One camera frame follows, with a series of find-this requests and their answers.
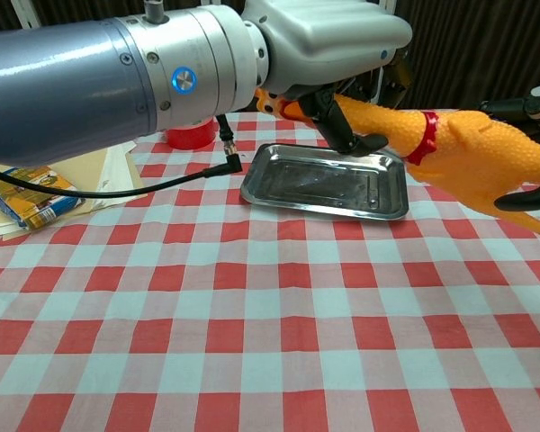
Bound beige paper folder stack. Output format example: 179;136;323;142
0;141;148;239

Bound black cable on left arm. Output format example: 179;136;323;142
0;114;244;199

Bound yellow rubber chicken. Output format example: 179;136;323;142
254;87;540;247

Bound red white checkered tablecloth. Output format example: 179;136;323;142
0;107;540;432

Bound white paper sheets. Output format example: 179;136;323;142
101;143;141;211

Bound silver metal tray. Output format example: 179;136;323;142
239;142;410;221

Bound colourful printed small box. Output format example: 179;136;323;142
0;165;86;230

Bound red tape roll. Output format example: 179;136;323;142
165;117;218;150

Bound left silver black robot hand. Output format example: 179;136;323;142
242;0;414;157

